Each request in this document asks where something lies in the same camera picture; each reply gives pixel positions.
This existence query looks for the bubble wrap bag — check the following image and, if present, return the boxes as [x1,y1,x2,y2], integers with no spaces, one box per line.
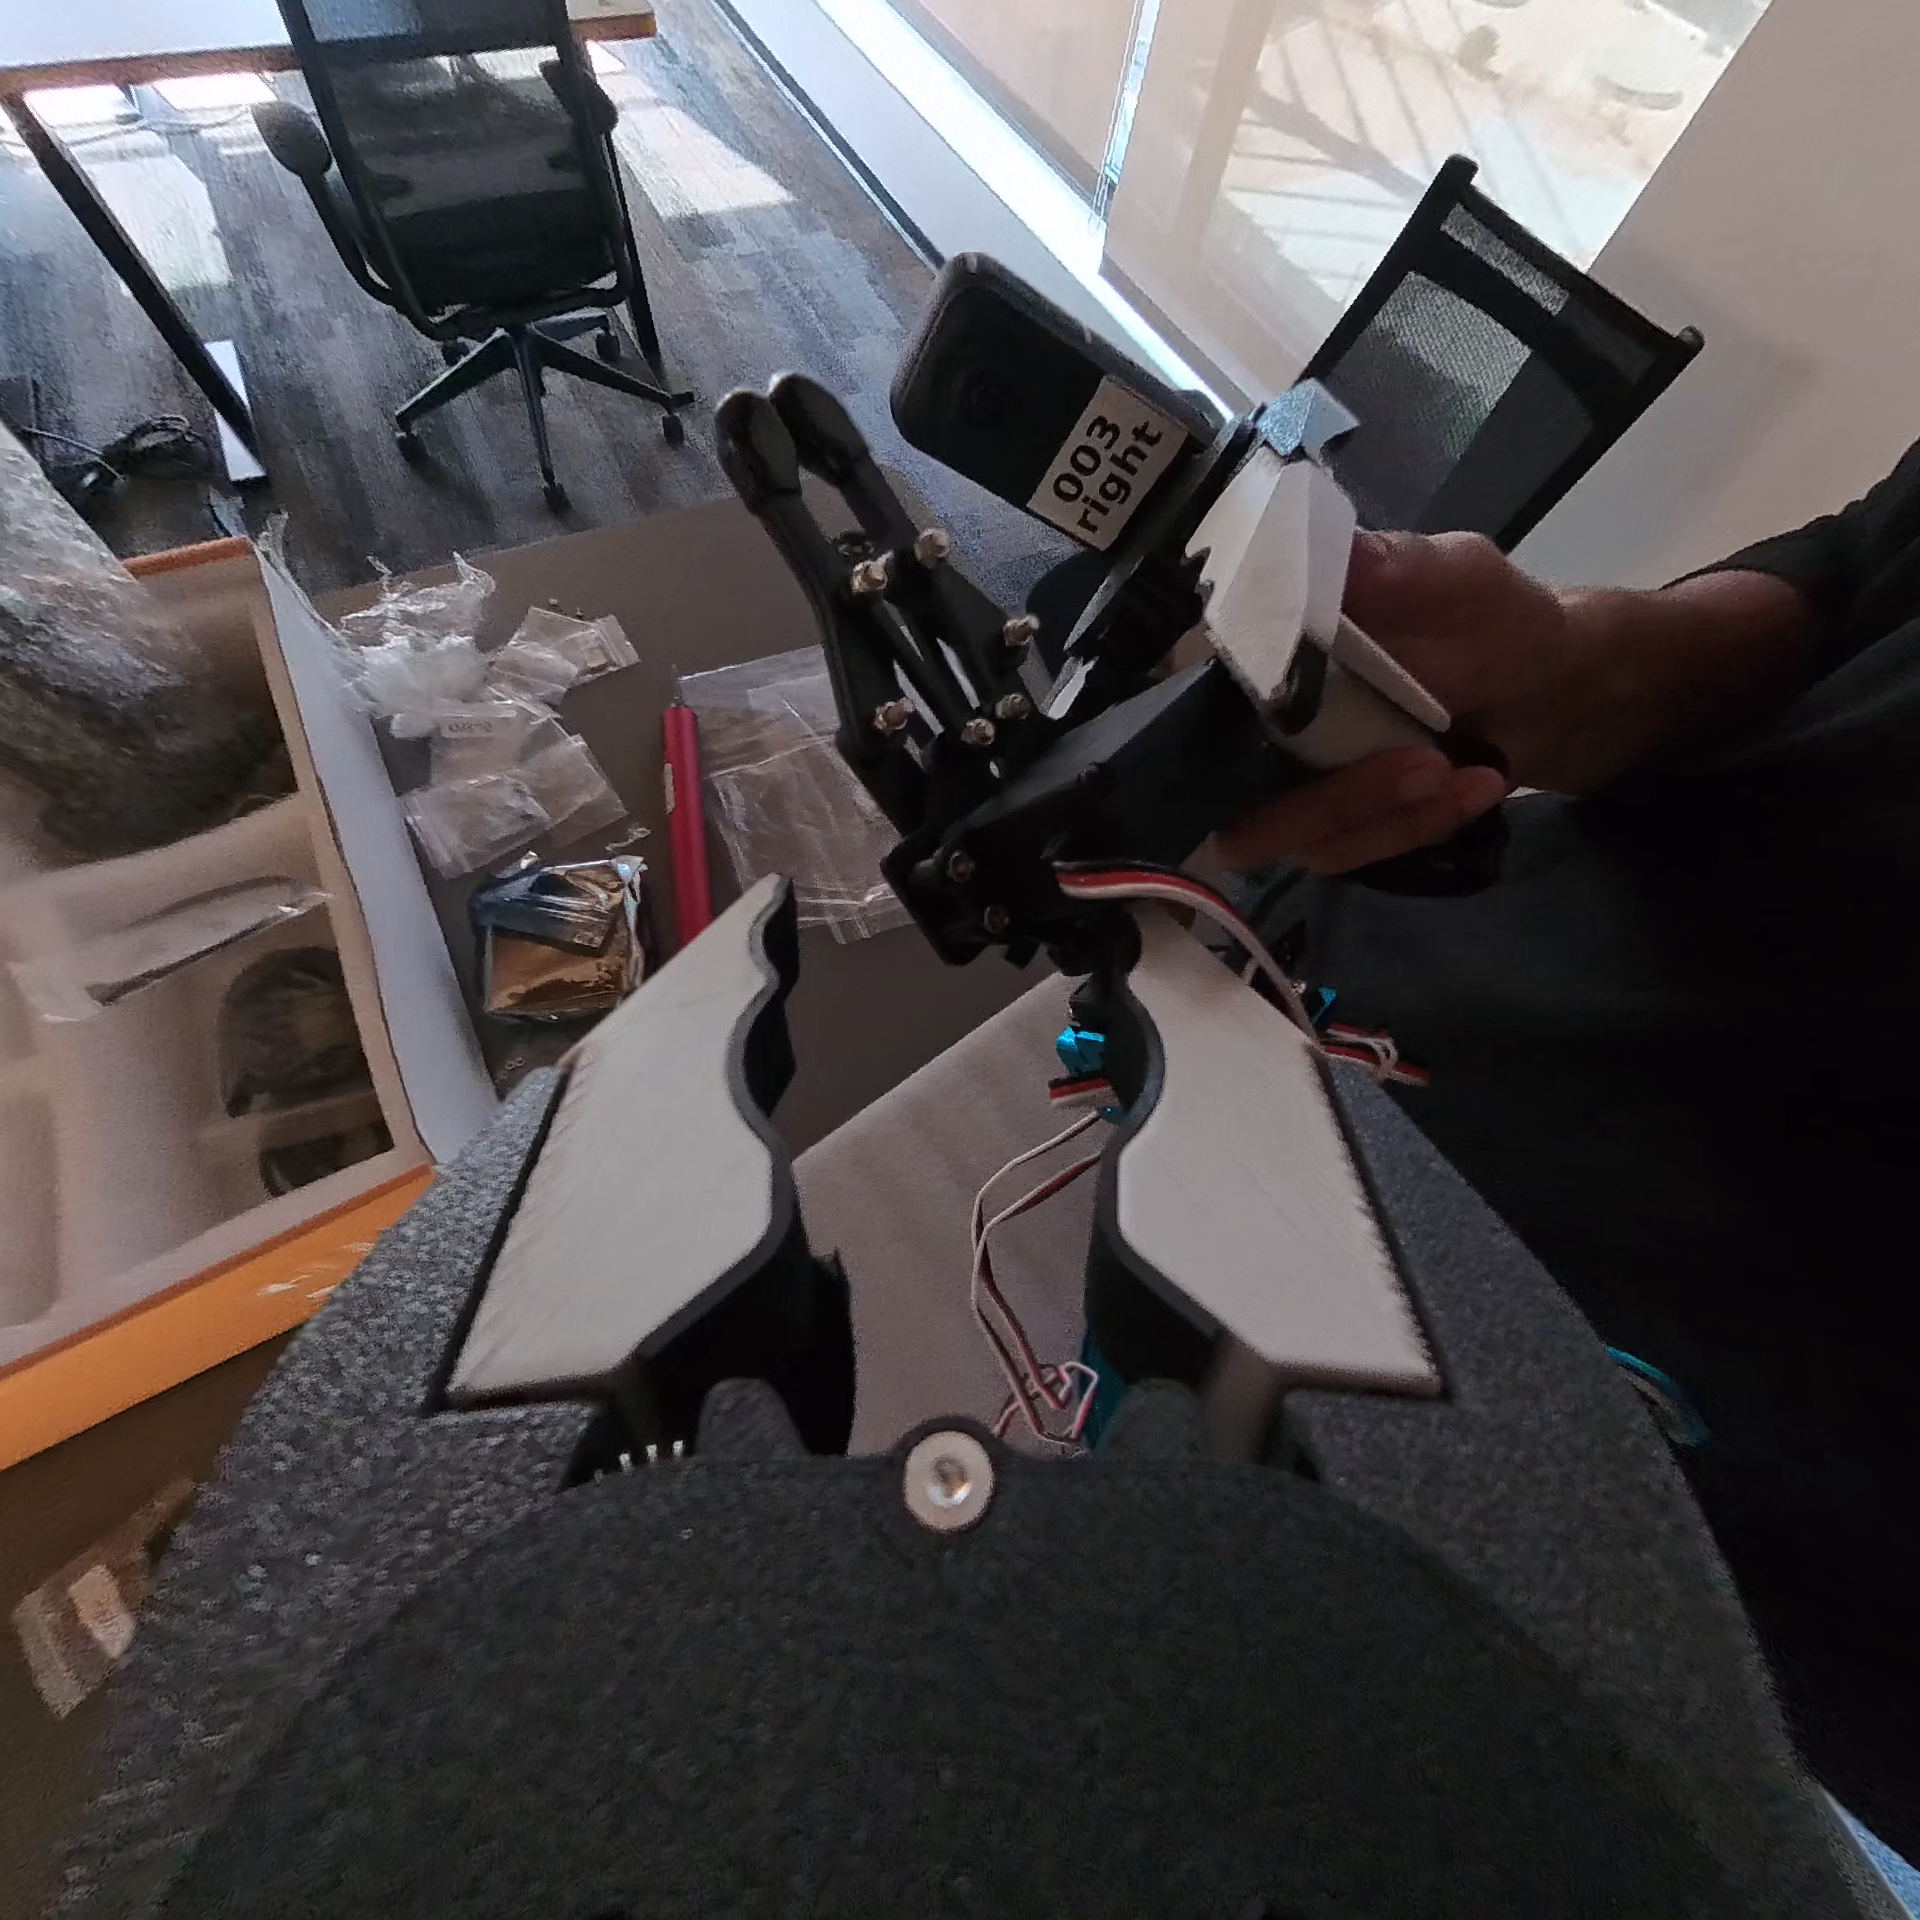
[0,428,290,842]

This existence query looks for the black office chair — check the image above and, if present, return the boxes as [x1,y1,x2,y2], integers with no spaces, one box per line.
[251,0,694,514]

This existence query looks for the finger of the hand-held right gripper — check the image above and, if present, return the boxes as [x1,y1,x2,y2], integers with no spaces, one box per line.
[1197,380,1365,731]
[1048,563,1205,714]

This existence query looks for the person's right hand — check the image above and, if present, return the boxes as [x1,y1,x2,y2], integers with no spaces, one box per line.
[1219,526,1595,882]

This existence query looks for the window with roller blind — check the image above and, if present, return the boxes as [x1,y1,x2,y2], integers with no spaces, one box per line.
[810,0,1779,415]

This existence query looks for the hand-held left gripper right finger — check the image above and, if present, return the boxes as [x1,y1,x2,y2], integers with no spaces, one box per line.
[1093,932,1445,1394]

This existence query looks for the silver antistatic bag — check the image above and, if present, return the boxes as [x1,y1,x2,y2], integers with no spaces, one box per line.
[469,855,657,1025]

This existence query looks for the red screwdriver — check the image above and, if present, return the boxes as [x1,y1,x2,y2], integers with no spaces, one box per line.
[660,698,717,977]

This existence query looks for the black floor cables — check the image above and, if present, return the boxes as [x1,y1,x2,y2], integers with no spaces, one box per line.
[0,376,204,497]

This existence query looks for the large clear plastic bag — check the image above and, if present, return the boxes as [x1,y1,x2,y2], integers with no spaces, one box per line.
[674,660,939,951]

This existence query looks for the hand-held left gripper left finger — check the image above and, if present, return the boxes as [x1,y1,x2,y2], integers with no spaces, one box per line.
[444,873,837,1408]

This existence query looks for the grey foam sheet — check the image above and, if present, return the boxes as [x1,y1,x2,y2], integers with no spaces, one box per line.
[792,977,1149,1460]

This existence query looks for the blue and black toy robot arm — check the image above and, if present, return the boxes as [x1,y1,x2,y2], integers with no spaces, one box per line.
[710,374,1715,1460]

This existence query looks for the grey desk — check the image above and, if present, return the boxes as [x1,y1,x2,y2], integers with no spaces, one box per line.
[0,497,1308,1729]

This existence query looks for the black mesh chair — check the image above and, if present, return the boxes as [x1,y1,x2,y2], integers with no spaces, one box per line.
[1304,154,1707,560]

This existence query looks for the person's right forearm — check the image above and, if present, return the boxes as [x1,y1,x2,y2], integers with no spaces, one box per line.
[1552,434,1920,811]

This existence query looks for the orange box with white foam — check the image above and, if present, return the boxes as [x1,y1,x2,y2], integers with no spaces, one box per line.
[0,537,500,1474]

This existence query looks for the dark kit part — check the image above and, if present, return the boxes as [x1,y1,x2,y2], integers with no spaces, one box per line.
[221,944,395,1193]

